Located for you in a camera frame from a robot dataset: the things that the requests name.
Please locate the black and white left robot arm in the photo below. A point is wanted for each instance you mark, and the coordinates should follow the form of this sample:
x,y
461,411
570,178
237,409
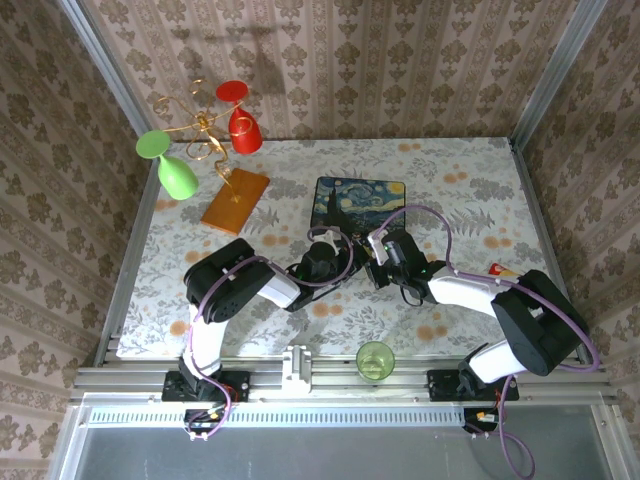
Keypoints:
x,y
225,285

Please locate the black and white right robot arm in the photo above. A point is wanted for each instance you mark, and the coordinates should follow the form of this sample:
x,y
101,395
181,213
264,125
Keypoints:
x,y
530,320

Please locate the floral leaf-print tablecloth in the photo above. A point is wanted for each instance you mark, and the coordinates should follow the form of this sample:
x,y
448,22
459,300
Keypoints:
x,y
440,200

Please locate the starry night mouse pad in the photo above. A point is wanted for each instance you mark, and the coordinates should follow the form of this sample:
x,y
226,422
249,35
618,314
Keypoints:
x,y
360,200

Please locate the green transparent tumbler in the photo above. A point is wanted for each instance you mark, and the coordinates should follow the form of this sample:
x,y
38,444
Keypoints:
x,y
375,364

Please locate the red plastic wine glass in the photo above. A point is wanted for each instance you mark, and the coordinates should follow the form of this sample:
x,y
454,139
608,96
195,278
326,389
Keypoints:
x,y
245,132

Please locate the green plastic wine glass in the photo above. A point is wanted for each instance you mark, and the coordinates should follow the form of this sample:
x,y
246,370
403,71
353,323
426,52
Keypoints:
x,y
177,177

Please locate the grey metal panel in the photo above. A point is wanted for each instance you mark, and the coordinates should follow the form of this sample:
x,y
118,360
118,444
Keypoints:
x,y
325,455

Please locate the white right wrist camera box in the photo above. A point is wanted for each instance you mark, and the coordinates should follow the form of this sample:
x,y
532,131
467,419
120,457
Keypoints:
x,y
379,247

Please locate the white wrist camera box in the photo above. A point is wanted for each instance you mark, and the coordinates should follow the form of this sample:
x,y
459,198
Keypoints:
x,y
379,247
327,236

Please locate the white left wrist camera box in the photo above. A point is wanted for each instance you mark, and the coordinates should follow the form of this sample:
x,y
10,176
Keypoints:
x,y
327,236

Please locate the white plastic bracket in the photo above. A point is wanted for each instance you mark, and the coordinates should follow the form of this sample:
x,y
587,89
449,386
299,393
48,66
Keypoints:
x,y
297,370

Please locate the aluminium frame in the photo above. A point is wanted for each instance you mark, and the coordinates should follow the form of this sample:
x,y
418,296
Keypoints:
x,y
350,387

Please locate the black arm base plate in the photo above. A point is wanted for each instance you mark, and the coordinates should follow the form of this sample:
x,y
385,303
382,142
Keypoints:
x,y
445,385
235,385

